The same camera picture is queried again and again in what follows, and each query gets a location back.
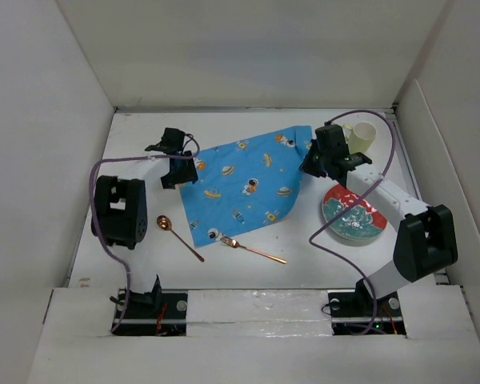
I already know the blue space-print cloth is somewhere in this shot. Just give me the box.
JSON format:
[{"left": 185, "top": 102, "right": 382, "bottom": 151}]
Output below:
[{"left": 179, "top": 126, "right": 312, "bottom": 247}]

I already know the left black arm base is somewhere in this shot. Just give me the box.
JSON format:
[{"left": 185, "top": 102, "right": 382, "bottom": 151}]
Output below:
[{"left": 110, "top": 290, "right": 188, "bottom": 337}]

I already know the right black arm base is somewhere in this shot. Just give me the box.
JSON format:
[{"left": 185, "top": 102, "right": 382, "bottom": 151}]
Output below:
[{"left": 321, "top": 279, "right": 406, "bottom": 336}]

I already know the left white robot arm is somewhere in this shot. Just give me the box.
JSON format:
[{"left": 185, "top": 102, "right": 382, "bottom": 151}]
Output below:
[{"left": 89, "top": 127, "right": 200, "bottom": 309}]

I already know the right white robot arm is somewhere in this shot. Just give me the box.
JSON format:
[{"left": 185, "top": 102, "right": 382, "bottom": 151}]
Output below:
[{"left": 300, "top": 124, "right": 458, "bottom": 315}]

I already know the pale yellow mug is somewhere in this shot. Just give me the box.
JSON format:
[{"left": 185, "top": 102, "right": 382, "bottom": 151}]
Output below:
[{"left": 342, "top": 122, "right": 377, "bottom": 154}]

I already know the copper spoon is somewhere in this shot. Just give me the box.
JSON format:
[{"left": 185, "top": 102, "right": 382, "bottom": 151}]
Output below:
[{"left": 156, "top": 215, "right": 205, "bottom": 262}]

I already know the red and teal plate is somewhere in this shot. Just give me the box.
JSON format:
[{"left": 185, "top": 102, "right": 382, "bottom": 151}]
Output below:
[{"left": 322, "top": 184, "right": 388, "bottom": 241}]

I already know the copper fork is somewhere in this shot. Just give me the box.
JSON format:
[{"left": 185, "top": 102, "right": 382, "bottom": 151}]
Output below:
[{"left": 221, "top": 236, "right": 287, "bottom": 265}]

